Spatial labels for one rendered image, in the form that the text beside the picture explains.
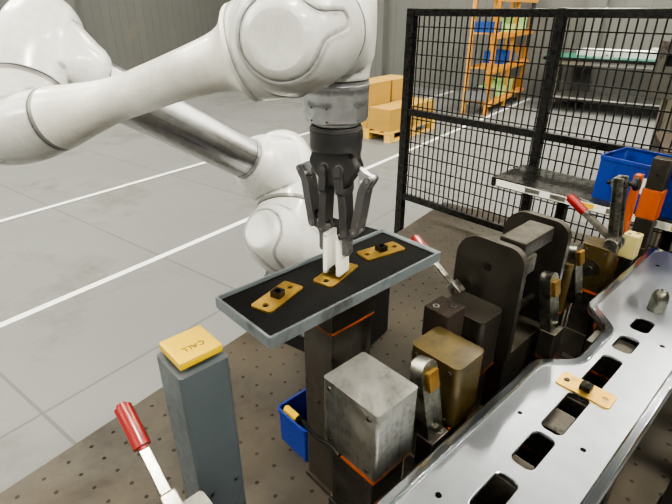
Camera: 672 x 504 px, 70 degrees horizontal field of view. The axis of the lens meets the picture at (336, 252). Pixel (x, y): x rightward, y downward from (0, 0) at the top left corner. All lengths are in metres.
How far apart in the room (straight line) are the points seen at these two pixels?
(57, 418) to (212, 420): 1.79
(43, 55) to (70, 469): 0.80
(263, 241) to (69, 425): 1.49
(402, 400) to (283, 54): 0.42
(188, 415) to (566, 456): 0.51
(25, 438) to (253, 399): 1.36
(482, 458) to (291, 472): 0.47
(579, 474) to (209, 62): 0.68
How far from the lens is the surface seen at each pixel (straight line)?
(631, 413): 0.89
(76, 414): 2.44
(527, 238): 0.91
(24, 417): 2.53
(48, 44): 0.99
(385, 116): 6.42
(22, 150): 0.91
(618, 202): 1.24
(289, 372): 1.30
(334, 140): 0.67
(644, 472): 1.25
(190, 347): 0.65
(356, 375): 0.66
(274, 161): 1.20
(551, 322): 1.02
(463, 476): 0.71
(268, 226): 1.14
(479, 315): 0.86
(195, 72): 0.56
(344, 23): 0.50
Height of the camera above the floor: 1.54
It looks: 27 degrees down
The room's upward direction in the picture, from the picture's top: straight up
